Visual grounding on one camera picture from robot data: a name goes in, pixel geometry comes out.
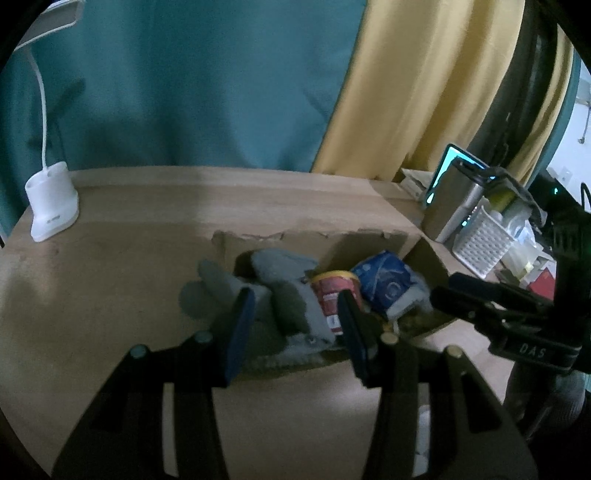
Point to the stack of papers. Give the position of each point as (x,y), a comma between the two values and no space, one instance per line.
(415,181)

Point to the red can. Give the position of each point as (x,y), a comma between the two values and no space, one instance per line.
(330,288)

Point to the teal curtain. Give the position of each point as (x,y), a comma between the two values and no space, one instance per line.
(207,83)

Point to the tablet with glowing screen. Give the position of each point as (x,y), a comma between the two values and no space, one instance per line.
(455,152)

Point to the black device with light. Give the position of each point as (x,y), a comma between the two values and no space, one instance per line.
(551,187)

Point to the dark upright post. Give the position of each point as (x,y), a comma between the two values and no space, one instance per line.
(521,92)

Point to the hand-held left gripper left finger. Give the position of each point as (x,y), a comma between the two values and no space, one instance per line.
(240,332)

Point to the grey knit glove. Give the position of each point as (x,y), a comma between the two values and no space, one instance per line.
(286,272)
(221,282)

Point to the white desk lamp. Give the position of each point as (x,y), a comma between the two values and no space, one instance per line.
(51,203)

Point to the green bottle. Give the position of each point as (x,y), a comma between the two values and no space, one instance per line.
(501,199)

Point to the yellow curtain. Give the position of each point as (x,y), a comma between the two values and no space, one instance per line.
(415,83)

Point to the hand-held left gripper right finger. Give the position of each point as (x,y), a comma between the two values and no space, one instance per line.
(353,332)

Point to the silver metal container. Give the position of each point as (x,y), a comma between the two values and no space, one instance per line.
(450,203)

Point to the blue plastic packet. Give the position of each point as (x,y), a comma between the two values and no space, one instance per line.
(383,277)

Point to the clear plastic bottles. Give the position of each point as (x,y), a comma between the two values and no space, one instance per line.
(524,240)

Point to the cardboard box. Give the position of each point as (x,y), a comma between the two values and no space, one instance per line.
(415,251)

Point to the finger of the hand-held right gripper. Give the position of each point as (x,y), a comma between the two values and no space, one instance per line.
(461,307)
(498,290)

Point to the white plastic basket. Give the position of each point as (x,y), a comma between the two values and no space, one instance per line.
(482,244)

